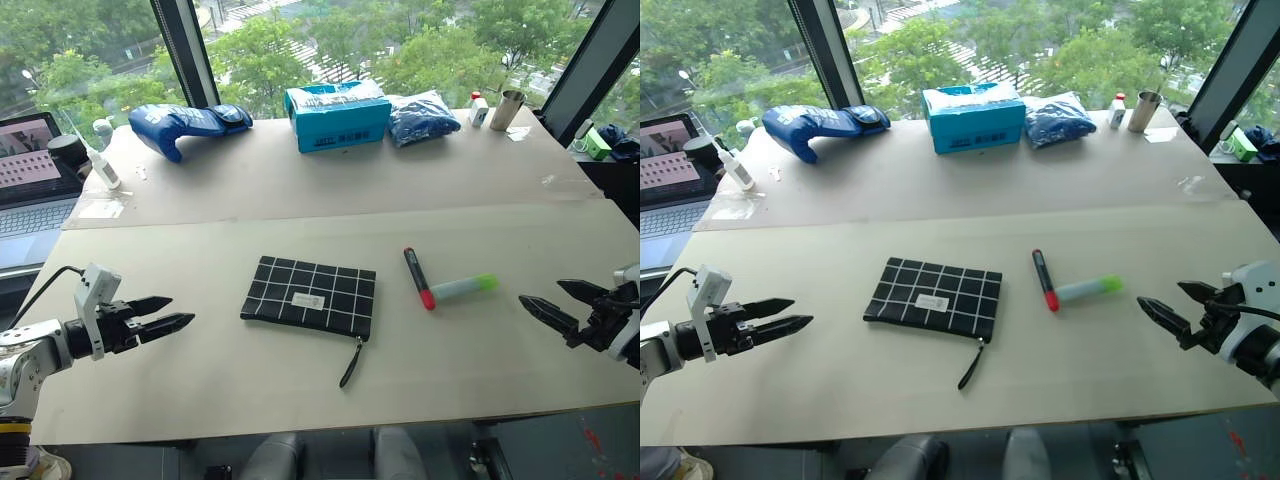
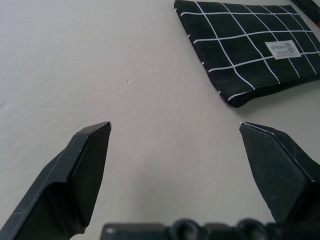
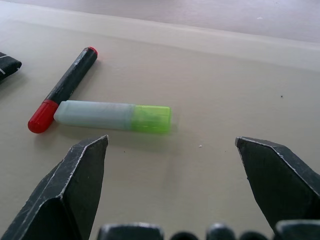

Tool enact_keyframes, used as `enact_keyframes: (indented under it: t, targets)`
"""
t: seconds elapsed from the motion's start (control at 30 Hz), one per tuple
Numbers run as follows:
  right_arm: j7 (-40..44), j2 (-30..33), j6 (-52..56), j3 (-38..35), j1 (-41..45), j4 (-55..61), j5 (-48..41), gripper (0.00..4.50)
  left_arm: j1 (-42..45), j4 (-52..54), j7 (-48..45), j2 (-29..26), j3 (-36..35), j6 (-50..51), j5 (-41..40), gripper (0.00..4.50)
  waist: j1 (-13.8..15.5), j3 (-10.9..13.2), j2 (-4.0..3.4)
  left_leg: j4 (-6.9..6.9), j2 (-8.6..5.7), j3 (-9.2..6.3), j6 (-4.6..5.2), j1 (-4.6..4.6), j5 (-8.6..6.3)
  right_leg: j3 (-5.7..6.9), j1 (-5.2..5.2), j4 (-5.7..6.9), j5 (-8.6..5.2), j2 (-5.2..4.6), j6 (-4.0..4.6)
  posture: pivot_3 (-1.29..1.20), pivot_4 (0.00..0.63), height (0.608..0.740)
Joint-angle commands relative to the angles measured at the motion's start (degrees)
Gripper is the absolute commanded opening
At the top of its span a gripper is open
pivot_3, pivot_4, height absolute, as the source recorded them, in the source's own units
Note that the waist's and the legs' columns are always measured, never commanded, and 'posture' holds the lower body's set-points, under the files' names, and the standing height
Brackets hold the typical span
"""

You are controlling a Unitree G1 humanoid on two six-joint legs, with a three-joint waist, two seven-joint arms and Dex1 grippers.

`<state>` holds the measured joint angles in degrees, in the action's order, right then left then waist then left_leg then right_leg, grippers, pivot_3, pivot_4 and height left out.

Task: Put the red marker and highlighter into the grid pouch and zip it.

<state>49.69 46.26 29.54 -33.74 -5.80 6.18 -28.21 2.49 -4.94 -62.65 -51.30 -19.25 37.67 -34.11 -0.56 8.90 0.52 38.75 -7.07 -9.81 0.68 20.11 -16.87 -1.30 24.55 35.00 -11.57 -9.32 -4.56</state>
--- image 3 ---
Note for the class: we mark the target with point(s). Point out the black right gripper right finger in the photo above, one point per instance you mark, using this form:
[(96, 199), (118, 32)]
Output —
[(280, 182)]

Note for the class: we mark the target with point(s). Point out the black marker with red cap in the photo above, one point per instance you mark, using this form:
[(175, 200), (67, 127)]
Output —
[(63, 86)]

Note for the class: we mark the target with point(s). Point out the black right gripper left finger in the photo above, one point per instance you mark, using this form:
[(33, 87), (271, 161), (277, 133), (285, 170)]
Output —
[(62, 190)]

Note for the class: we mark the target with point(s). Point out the white highlighter with green cap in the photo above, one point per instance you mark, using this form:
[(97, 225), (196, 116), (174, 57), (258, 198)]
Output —
[(110, 117)]

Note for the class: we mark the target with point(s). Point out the black object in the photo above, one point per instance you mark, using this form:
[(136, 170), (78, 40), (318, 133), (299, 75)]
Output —
[(7, 65)]

